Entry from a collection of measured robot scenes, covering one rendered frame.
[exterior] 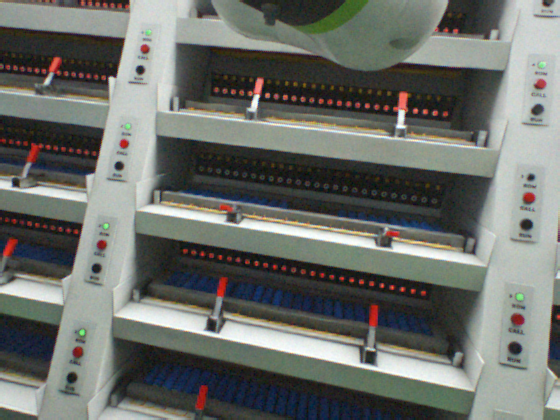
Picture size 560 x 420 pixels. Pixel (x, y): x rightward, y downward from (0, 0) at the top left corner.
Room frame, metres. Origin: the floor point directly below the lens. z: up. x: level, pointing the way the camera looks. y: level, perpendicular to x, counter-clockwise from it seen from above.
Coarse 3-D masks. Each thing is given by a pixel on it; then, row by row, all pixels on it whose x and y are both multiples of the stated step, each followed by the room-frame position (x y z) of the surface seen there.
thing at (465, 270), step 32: (160, 192) 0.68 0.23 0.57; (288, 192) 0.77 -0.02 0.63; (320, 192) 0.76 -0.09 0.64; (160, 224) 0.64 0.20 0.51; (192, 224) 0.63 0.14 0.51; (224, 224) 0.62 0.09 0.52; (256, 224) 0.63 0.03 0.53; (288, 256) 0.62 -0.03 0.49; (320, 256) 0.60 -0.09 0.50; (352, 256) 0.59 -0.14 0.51; (384, 256) 0.58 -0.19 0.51; (416, 256) 0.57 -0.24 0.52; (448, 256) 0.58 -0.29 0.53; (480, 256) 0.58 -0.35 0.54; (480, 288) 0.57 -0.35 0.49
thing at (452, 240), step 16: (176, 192) 0.69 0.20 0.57; (208, 208) 0.67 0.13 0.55; (256, 208) 0.65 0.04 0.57; (272, 208) 0.66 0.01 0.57; (320, 224) 0.64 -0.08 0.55; (336, 224) 0.64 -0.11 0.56; (352, 224) 0.63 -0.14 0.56; (368, 224) 0.62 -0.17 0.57; (384, 224) 0.63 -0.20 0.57; (400, 240) 0.61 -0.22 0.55; (416, 240) 0.62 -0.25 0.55; (432, 240) 0.61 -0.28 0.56; (448, 240) 0.61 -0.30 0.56
